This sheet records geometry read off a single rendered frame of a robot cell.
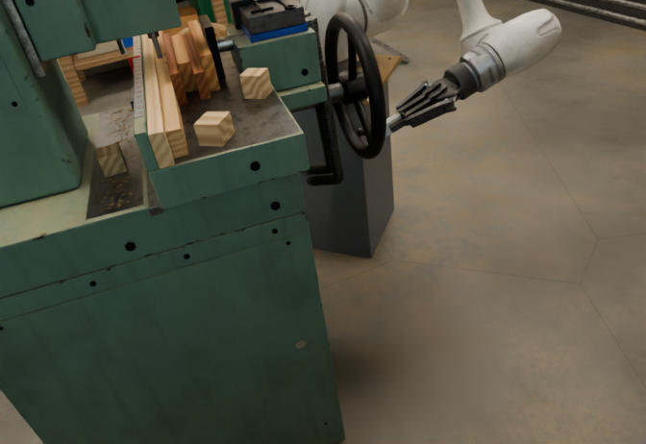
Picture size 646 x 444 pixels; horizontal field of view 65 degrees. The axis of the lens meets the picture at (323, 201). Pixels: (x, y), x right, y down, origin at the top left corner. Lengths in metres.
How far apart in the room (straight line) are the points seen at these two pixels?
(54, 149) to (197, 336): 0.41
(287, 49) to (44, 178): 0.44
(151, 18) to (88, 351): 0.57
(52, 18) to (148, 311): 0.48
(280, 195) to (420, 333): 0.87
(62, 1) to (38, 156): 0.23
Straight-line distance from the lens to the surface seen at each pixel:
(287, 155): 0.71
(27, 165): 0.92
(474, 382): 1.50
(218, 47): 0.94
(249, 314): 0.98
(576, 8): 4.31
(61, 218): 0.87
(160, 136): 0.67
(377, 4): 1.62
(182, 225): 0.84
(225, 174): 0.70
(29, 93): 0.87
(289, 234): 0.89
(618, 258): 1.93
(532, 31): 1.17
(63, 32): 0.88
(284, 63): 0.90
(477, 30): 1.29
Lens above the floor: 1.22
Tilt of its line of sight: 35 degrees down
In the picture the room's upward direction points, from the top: 8 degrees counter-clockwise
